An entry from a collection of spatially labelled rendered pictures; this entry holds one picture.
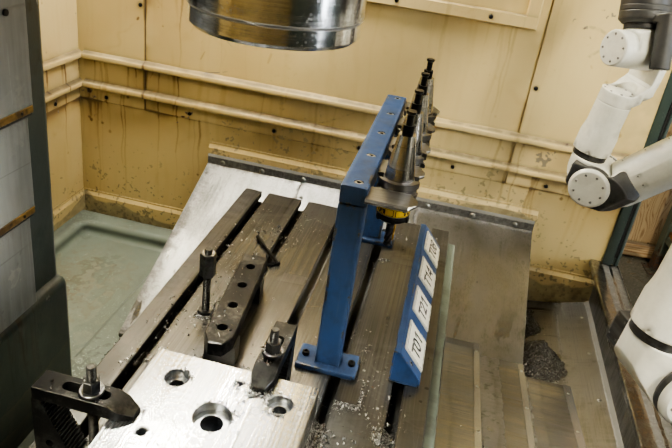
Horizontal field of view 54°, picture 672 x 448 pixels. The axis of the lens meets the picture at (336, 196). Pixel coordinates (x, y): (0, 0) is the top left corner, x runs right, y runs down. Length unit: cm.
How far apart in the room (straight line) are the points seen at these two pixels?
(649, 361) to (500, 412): 56
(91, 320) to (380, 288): 74
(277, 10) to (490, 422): 97
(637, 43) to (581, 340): 77
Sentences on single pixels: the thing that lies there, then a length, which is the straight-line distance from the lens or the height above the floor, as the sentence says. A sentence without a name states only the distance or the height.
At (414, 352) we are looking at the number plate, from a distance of 110.
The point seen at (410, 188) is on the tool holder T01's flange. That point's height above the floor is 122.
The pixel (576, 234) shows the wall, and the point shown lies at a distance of 180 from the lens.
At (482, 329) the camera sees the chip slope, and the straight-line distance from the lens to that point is 158.
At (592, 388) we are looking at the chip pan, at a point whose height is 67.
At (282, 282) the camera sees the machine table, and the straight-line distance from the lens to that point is 127.
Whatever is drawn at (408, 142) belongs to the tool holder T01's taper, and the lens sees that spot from 94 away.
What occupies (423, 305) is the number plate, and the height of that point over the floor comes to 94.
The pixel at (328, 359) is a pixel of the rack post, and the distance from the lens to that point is 108.
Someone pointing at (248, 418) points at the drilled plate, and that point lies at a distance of 87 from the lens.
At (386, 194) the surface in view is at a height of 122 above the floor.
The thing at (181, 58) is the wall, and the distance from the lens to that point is 180.
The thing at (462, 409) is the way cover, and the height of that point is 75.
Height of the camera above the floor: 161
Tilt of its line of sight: 26 degrees down
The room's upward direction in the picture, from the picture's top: 8 degrees clockwise
